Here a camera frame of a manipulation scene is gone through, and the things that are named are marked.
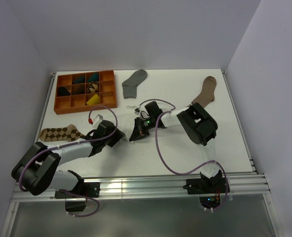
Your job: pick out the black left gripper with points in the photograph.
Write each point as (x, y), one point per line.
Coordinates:
(116, 138)

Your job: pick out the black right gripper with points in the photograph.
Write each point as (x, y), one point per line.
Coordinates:
(139, 130)

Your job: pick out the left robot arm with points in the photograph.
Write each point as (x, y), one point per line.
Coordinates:
(37, 169)

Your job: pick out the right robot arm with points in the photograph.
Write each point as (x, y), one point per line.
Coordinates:
(198, 124)

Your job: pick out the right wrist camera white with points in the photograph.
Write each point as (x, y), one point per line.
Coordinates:
(140, 113)

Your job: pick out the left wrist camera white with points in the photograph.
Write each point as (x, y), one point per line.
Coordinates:
(95, 121)

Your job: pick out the tan sock maroon striped cuff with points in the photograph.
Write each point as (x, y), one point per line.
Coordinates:
(206, 95)

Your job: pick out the yellow rolled sock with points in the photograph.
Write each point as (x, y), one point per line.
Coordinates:
(94, 100)

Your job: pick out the white sock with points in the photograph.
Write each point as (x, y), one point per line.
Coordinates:
(132, 108)

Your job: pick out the brown argyle rolled sock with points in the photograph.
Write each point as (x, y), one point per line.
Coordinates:
(92, 87)

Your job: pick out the black sock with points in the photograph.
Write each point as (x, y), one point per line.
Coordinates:
(62, 91)

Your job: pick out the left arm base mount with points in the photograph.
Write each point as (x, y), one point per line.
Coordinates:
(87, 190)

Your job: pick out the dark brown rolled sock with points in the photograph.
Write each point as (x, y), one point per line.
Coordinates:
(78, 89)

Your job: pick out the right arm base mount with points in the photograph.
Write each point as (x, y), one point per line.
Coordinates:
(205, 185)

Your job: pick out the tan argyle sock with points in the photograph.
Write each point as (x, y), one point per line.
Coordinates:
(69, 133)

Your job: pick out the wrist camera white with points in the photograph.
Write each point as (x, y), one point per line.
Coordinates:
(140, 113)
(95, 121)

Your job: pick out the grey sock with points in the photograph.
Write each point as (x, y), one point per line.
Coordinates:
(130, 85)

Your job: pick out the orange compartment tray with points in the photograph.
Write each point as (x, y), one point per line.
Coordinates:
(77, 103)

